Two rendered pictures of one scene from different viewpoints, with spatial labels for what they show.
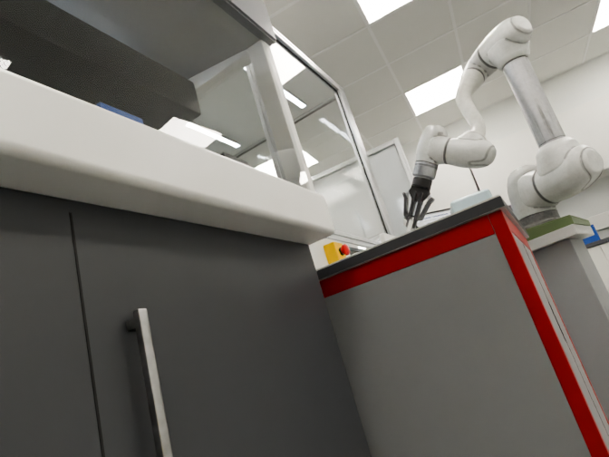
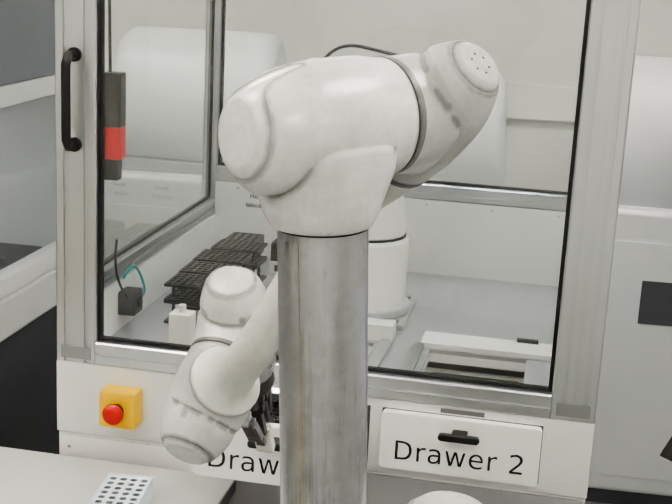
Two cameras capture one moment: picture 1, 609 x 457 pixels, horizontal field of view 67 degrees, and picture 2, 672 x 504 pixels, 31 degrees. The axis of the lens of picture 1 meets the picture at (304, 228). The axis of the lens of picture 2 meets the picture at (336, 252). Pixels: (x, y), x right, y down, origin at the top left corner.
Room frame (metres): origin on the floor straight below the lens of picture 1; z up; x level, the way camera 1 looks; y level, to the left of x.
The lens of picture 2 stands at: (1.34, -2.27, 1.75)
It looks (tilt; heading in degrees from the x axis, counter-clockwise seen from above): 14 degrees down; 74
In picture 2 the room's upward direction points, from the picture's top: 3 degrees clockwise
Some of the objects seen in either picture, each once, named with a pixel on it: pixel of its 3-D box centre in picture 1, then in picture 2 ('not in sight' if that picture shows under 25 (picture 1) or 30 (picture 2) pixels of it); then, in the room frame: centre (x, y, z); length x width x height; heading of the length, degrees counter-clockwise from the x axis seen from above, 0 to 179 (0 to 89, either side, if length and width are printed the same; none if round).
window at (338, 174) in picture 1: (325, 142); (330, 106); (1.91, -0.21, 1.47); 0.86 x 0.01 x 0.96; 153
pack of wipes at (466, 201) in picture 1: (471, 209); not in sight; (1.11, -0.41, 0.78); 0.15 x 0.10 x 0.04; 166
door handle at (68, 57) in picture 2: not in sight; (69, 101); (1.47, -0.04, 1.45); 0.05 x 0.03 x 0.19; 63
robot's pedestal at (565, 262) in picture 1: (588, 329); not in sight; (1.89, -0.94, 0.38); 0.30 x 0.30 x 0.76; 49
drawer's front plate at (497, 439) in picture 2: not in sight; (459, 447); (2.14, -0.35, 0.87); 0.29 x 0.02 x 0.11; 153
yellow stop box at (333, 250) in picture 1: (336, 253); (120, 407); (1.56, -0.08, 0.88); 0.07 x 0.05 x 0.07; 153
